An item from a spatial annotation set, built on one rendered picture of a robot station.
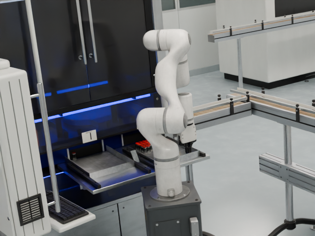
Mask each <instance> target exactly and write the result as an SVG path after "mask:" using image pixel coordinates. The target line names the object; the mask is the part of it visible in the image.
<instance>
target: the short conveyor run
mask: <svg viewBox="0 0 315 236"><path fill-rule="evenodd" d="M218 97H219V98H218V99H217V101H215V102H211V103H207V104H203V105H199V106H196V107H193V114H194V124H195V128H196V131H197V130H200V129H204V128H207V127H211V126H214V125H219V124H222V123H225V122H229V121H233V120H236V119H239V118H244V117H247V116H251V115H252V109H251V103H250V102H248V103H247V102H244V101H243V100H247V99H248V98H247V97H243V98H241V95H239V96H235V97H231V98H227V99H223V100H221V95H220V94H218Z"/></svg>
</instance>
